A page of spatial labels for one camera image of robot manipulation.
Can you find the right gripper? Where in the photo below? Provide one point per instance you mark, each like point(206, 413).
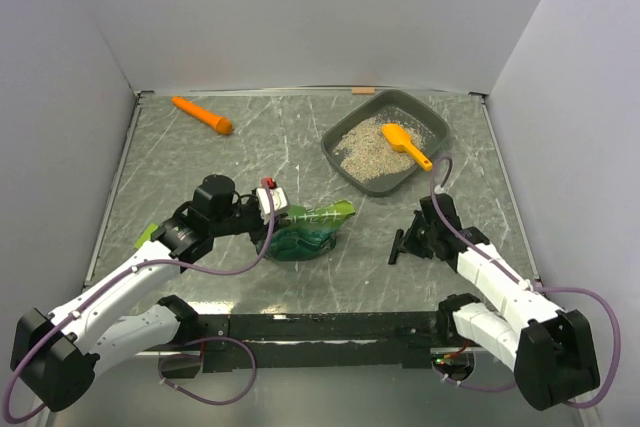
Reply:
point(410, 243)

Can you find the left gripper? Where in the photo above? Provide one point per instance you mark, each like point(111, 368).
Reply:
point(263, 231)

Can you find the black T-shaped part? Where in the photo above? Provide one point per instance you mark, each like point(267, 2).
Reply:
point(397, 247)

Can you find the green litter bag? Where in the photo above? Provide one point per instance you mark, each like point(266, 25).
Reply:
point(305, 234)

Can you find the yellow plastic scoop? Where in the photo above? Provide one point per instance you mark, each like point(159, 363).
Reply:
point(400, 141)

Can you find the grey litter box tray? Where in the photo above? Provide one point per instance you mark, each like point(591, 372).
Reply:
point(397, 105)

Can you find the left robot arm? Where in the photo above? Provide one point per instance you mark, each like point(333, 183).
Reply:
point(59, 354)

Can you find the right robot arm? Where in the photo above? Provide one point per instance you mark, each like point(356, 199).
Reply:
point(549, 350)

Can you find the litter granules pile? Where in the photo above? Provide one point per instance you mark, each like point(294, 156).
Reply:
point(364, 153)

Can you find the orange carrot toy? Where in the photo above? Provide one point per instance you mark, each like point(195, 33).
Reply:
point(218, 123)

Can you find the green rectangular block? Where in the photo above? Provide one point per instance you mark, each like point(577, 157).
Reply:
point(145, 235)

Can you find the black base bar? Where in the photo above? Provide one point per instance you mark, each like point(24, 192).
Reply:
point(407, 339)

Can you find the brown tape piece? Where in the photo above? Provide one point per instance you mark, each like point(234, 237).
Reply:
point(363, 91)

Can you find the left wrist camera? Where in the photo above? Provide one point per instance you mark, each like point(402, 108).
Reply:
point(272, 199)

